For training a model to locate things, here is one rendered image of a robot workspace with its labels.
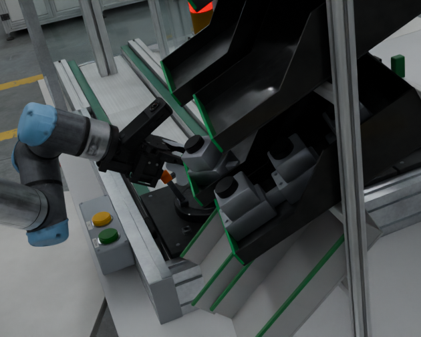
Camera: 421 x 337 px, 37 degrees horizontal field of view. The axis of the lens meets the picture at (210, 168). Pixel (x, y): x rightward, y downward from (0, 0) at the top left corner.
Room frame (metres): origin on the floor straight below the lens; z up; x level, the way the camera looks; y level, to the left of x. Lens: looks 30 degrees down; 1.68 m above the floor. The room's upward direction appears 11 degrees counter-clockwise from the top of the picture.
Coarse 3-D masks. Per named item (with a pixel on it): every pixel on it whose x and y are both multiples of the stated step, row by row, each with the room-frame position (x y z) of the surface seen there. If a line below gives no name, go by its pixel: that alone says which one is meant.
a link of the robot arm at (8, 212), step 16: (0, 192) 0.85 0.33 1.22; (16, 192) 0.88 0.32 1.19; (32, 192) 0.93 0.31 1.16; (48, 192) 0.98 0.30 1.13; (0, 208) 0.84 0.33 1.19; (16, 208) 0.87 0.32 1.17; (32, 208) 0.90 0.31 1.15; (48, 208) 0.94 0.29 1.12; (64, 208) 0.98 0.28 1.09; (0, 224) 0.87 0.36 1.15; (16, 224) 0.88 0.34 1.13; (32, 224) 0.91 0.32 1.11; (48, 224) 0.94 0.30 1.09; (64, 224) 0.95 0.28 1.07; (32, 240) 0.92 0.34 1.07; (48, 240) 0.93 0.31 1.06; (64, 240) 0.95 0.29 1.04
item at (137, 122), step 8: (152, 104) 1.07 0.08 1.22; (160, 104) 1.06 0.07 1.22; (144, 112) 1.07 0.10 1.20; (152, 112) 1.06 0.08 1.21; (160, 112) 1.05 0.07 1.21; (168, 112) 1.05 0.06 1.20; (136, 120) 1.07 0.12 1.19; (144, 120) 1.05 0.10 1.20; (152, 120) 1.04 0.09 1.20; (160, 120) 1.05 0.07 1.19; (128, 128) 1.06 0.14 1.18; (136, 128) 1.04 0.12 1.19; (144, 128) 1.04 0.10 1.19; (152, 128) 1.04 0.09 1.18; (120, 136) 1.05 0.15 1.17; (128, 136) 1.04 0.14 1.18; (136, 136) 1.03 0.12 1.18; (144, 136) 1.04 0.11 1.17; (128, 144) 1.03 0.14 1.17; (136, 144) 1.03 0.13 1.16
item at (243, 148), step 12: (288, 108) 0.75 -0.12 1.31; (276, 120) 0.75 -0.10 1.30; (264, 132) 0.75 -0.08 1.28; (276, 132) 0.75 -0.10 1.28; (240, 144) 0.83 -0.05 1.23; (252, 144) 0.75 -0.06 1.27; (264, 144) 0.75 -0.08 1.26; (240, 156) 0.80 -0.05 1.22; (252, 156) 0.75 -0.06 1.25; (264, 156) 0.75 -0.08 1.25; (240, 168) 0.75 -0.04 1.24; (252, 168) 0.75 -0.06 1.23; (192, 180) 0.80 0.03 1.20; (216, 180) 0.75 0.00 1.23; (192, 192) 0.75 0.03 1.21; (204, 192) 0.74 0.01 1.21; (204, 204) 0.74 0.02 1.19
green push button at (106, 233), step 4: (108, 228) 1.06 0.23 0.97; (112, 228) 1.06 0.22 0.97; (100, 232) 1.05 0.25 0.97; (104, 232) 1.05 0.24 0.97; (108, 232) 1.05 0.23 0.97; (112, 232) 1.04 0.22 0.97; (116, 232) 1.04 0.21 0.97; (100, 236) 1.04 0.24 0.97; (104, 236) 1.04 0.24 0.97; (108, 236) 1.03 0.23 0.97; (112, 236) 1.03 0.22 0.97; (116, 236) 1.03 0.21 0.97; (100, 240) 1.03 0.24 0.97; (104, 240) 1.02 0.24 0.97; (108, 240) 1.02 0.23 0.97; (112, 240) 1.03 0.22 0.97
